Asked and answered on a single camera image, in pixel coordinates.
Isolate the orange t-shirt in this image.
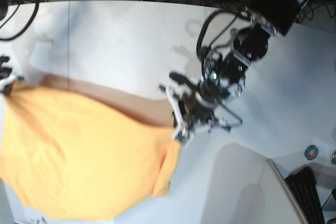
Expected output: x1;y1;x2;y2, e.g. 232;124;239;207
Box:
1;81;182;221

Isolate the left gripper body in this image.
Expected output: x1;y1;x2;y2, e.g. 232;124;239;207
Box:
197;50;251;103

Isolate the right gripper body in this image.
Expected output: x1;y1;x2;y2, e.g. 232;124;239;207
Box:
1;55;13;79

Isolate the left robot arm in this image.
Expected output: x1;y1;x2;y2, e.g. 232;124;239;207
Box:
165;0;310;104

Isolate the black keyboard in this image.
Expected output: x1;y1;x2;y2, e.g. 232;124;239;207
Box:
285;166;325;224

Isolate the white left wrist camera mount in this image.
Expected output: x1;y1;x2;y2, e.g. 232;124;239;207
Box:
159;84;194;146

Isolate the green tape roll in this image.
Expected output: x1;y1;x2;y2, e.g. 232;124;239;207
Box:
304;145;319;161

